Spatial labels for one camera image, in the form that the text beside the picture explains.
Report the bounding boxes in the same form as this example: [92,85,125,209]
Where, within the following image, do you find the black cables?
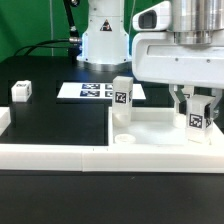
[13,37,83,57]

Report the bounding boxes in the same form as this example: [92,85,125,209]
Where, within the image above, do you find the white marker sheet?
[57,82,147,100]

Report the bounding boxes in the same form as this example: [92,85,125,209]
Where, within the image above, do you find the white U-shaped fence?
[0,106,224,174]

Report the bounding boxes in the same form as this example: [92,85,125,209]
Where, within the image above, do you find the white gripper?
[132,0,224,127]

